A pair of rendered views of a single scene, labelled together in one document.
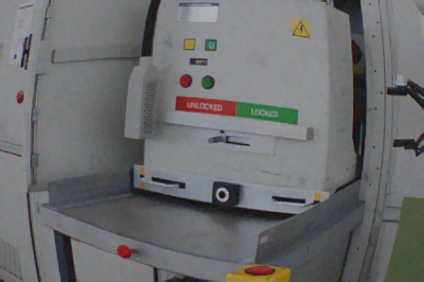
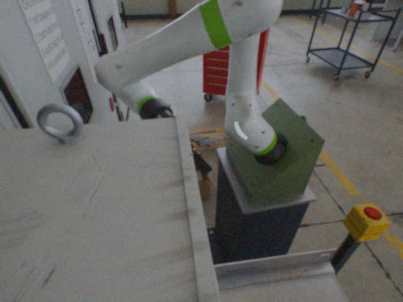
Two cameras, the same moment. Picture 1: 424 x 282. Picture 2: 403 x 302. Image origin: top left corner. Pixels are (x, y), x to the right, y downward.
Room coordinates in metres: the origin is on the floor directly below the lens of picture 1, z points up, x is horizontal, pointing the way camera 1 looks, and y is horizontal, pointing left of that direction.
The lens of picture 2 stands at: (1.72, -0.04, 1.55)
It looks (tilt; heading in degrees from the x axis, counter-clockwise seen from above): 40 degrees down; 232
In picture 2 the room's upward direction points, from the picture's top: straight up
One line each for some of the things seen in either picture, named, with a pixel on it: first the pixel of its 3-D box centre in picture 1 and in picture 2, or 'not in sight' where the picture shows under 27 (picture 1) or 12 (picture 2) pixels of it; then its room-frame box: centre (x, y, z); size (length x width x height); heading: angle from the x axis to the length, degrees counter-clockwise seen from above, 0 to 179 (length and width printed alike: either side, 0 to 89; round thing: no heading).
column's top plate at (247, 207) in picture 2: not in sight; (260, 172); (0.99, -0.53, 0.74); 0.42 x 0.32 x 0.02; 64
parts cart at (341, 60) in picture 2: not in sight; (346, 38); (-2.51, -1.87, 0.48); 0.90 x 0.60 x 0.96; 64
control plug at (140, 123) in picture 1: (142, 100); not in sight; (1.73, 0.17, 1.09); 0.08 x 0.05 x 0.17; 151
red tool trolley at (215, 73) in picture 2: not in sight; (234, 60); (-0.46, -2.18, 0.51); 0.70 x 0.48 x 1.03; 125
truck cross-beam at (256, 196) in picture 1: (233, 191); not in sight; (1.70, -0.06, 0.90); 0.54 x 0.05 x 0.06; 61
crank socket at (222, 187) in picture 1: (224, 193); not in sight; (1.67, -0.04, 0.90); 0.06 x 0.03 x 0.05; 61
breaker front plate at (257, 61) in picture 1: (237, 81); not in sight; (1.69, -0.05, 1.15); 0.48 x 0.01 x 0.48; 61
